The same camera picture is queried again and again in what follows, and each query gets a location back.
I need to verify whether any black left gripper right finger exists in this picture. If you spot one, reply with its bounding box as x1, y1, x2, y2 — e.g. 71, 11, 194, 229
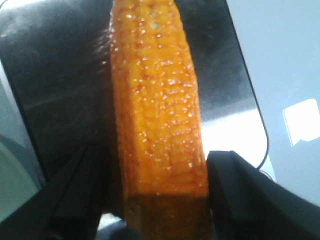
206, 151, 320, 240

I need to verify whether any orange corn cob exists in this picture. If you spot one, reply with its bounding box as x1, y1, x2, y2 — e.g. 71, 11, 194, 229
109, 0, 213, 240

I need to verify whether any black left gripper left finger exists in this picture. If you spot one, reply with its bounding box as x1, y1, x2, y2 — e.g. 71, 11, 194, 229
0, 146, 110, 240

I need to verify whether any black silver kitchen scale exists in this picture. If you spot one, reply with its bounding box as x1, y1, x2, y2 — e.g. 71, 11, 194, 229
0, 0, 267, 208

